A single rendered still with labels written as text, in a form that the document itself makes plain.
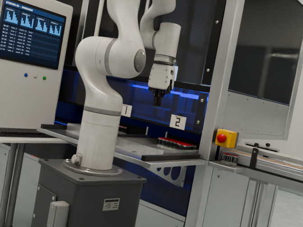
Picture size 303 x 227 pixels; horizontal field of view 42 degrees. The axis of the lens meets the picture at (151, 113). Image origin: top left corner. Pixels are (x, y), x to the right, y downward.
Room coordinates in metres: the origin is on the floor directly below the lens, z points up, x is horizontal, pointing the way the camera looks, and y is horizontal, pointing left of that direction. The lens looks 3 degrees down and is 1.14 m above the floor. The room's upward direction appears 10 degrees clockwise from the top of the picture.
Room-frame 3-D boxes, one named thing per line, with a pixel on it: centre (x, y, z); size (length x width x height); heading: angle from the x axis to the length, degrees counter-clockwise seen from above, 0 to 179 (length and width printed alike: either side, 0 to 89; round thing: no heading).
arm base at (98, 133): (1.25, 0.16, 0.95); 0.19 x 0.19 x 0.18
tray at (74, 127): (1.98, 0.19, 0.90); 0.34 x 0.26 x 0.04; 142
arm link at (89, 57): (1.26, 0.18, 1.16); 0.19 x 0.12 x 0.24; 63
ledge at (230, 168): (1.74, -0.38, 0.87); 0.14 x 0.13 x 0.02; 142
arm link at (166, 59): (1.58, -0.02, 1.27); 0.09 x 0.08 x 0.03; 52
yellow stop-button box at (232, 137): (1.71, -0.35, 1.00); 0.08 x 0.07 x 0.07; 142
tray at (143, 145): (1.77, -0.07, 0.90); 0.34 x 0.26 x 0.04; 143
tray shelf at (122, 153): (1.82, 0.10, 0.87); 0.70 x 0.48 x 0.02; 52
